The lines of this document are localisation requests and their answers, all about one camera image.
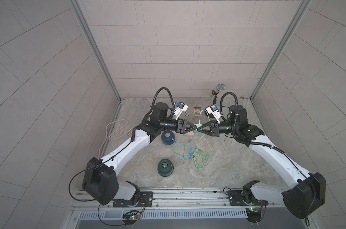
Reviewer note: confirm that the small playing card box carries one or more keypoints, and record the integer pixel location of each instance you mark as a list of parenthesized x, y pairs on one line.
[(197, 111)]

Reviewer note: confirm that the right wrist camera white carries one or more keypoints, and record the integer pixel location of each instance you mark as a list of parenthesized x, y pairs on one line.
[(215, 112)]

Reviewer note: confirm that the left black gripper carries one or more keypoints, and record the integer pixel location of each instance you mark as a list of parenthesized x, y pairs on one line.
[(178, 124)]

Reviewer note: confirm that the silver microphone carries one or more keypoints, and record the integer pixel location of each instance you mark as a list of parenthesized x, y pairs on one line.
[(220, 87)]

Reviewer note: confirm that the green cordless meat grinder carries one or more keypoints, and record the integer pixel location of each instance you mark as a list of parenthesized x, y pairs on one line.
[(165, 168)]

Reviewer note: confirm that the aluminium rail frame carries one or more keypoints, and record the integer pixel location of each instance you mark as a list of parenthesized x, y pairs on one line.
[(177, 202)]

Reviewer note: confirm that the pink power strip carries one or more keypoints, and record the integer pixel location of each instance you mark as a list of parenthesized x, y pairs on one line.
[(191, 133)]

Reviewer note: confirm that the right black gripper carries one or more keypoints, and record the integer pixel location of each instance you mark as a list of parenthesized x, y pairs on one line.
[(216, 129)]

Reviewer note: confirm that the left controller board green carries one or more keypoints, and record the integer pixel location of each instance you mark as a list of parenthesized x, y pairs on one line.
[(132, 215)]

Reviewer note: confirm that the blue cordless meat grinder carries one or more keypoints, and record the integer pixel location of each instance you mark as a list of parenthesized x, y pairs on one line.
[(168, 138)]

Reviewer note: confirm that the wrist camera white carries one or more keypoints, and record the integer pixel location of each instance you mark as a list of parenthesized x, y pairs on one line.
[(179, 109), (215, 112)]

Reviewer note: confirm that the right controller board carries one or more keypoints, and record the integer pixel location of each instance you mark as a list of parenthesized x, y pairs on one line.
[(254, 215)]

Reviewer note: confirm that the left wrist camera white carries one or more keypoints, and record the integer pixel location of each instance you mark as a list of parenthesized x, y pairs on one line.
[(179, 109)]

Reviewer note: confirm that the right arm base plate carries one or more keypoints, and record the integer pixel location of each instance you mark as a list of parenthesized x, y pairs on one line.
[(236, 198)]

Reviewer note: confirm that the black microphone stand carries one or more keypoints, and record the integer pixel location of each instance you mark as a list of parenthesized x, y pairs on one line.
[(214, 96)]

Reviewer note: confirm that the green USB charger adapter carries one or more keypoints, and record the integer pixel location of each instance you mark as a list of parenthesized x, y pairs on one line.
[(198, 126)]

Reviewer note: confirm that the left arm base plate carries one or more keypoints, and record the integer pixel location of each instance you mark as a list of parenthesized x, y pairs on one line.
[(143, 199)]

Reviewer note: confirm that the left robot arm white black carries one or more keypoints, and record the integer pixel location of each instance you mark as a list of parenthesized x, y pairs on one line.
[(100, 179)]

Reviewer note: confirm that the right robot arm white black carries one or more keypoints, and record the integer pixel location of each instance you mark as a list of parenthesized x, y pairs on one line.
[(304, 192)]

